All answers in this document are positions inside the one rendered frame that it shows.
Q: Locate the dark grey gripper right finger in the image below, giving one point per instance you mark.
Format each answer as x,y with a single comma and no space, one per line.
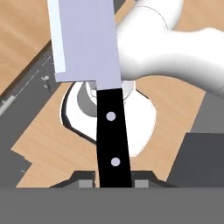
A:
143,178

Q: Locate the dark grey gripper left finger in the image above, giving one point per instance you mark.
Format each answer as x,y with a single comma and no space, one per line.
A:
83,178

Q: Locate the white round thing black rim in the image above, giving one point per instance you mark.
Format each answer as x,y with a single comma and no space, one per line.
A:
140,122

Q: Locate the dark grey cupboard block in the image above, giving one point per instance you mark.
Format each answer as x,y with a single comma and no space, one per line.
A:
201,160

